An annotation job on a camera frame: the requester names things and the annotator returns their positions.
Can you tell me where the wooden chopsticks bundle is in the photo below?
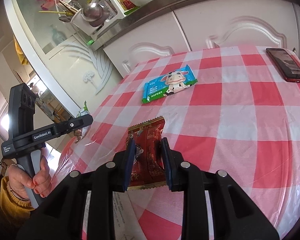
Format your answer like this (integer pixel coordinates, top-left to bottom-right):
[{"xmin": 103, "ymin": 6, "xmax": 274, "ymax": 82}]
[{"xmin": 39, "ymin": 0, "xmax": 79, "ymax": 18}]

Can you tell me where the white dish rack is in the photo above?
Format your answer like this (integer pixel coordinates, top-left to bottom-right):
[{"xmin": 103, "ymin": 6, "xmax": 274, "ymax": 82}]
[{"xmin": 57, "ymin": 0, "xmax": 130, "ymax": 37}]

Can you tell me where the yellow hanging cloth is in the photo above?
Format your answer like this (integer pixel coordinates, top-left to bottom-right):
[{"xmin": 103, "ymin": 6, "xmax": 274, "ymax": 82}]
[{"xmin": 13, "ymin": 34, "xmax": 27, "ymax": 67}]

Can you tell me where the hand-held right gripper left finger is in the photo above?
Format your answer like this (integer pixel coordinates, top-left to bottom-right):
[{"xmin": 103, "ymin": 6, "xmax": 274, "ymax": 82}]
[{"xmin": 16, "ymin": 138, "xmax": 136, "ymax": 240}]

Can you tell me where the glass door with floral decals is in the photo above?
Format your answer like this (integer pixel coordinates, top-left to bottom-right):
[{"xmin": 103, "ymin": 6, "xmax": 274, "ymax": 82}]
[{"xmin": 2, "ymin": 0, "xmax": 120, "ymax": 120}]

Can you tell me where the red snack wrapper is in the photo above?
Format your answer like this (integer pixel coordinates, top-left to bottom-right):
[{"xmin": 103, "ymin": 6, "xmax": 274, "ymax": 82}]
[{"xmin": 126, "ymin": 116, "xmax": 167, "ymax": 190}]

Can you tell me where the person's left hand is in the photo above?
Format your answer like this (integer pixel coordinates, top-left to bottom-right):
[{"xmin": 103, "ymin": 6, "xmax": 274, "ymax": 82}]
[{"xmin": 7, "ymin": 158, "xmax": 52, "ymax": 200}]

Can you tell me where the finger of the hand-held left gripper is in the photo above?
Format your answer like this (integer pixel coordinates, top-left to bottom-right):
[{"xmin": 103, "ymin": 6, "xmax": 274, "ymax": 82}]
[{"xmin": 54, "ymin": 114, "xmax": 93, "ymax": 137}]

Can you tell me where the thin wrist bracelet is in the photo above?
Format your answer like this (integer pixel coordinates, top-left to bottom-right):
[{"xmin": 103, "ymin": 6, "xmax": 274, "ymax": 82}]
[{"xmin": 6, "ymin": 180, "xmax": 30, "ymax": 203}]

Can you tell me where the blue wet wipes packet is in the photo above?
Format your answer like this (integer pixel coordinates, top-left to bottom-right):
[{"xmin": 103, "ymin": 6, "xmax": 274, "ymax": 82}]
[{"xmin": 141, "ymin": 64, "xmax": 198, "ymax": 105}]

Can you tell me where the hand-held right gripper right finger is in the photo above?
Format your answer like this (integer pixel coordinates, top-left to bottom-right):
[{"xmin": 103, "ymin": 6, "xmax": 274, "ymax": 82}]
[{"xmin": 161, "ymin": 137, "xmax": 280, "ymax": 240}]

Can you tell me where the red white checkered tablecloth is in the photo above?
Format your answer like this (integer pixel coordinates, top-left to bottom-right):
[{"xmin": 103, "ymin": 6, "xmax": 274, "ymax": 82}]
[{"xmin": 50, "ymin": 45, "xmax": 300, "ymax": 240}]

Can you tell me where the steel ladle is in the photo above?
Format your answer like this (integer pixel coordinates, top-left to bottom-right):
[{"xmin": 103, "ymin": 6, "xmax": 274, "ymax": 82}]
[{"xmin": 81, "ymin": 2, "xmax": 105, "ymax": 28}]

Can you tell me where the white paper sachet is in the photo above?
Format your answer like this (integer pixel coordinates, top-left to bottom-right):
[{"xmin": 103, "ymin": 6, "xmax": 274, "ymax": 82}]
[{"xmin": 82, "ymin": 191, "xmax": 140, "ymax": 240}]

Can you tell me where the grey kitchen countertop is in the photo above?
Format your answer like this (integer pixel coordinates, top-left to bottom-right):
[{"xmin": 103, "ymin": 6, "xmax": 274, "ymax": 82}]
[{"xmin": 91, "ymin": 0, "xmax": 300, "ymax": 52}]

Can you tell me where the person's left forearm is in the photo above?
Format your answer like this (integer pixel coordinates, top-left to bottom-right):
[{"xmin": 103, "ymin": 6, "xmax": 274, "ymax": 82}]
[{"xmin": 0, "ymin": 175, "xmax": 33, "ymax": 240}]

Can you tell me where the green snack packet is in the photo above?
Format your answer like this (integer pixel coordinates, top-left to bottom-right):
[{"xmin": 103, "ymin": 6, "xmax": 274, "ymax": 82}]
[{"xmin": 74, "ymin": 101, "xmax": 92, "ymax": 143}]

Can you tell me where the smartphone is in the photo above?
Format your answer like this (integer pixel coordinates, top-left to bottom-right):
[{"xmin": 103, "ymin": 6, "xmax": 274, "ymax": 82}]
[{"xmin": 266, "ymin": 47, "xmax": 300, "ymax": 83}]

